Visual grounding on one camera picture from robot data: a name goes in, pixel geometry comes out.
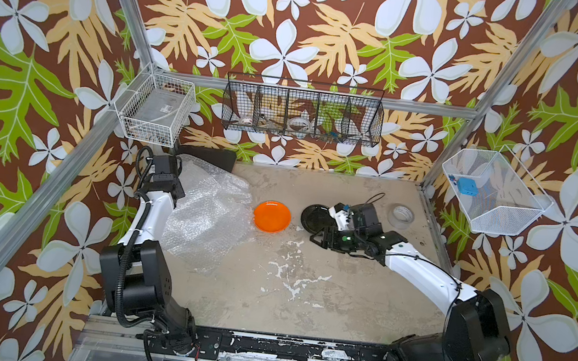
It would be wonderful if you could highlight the blue small object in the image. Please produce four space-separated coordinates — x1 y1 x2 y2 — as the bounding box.
456 177 480 197

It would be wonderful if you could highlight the bubble wrap pile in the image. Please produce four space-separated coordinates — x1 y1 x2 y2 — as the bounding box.
159 154 255 275

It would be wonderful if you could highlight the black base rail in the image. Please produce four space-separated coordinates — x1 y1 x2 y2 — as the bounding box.
145 318 435 361

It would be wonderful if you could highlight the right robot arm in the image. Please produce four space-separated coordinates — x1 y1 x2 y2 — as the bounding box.
300 202 510 361

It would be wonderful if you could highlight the black plastic case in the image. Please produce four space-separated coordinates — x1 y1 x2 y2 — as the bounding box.
173 144 237 173

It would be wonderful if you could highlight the white wire basket left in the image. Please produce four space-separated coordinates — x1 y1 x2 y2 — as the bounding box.
114 65 197 148

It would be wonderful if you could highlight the black dinner plate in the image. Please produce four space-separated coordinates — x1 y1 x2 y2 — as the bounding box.
300 204 337 234

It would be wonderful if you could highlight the black wire basket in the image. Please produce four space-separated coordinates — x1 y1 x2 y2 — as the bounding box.
220 73 385 147

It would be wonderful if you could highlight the clear tape roll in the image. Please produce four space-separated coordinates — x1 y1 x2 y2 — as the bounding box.
387 204 415 230

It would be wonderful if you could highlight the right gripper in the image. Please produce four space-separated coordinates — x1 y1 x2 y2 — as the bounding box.
308 222 369 255

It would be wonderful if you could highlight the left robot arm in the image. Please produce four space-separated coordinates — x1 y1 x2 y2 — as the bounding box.
100 146 197 354

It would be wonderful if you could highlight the orange dinner plate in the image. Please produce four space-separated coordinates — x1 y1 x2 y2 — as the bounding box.
253 201 292 233

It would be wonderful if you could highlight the white wire basket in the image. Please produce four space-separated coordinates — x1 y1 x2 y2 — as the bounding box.
442 146 553 237
114 65 197 148

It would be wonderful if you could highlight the white wire basket right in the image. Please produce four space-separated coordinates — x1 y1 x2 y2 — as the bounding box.
442 146 553 237

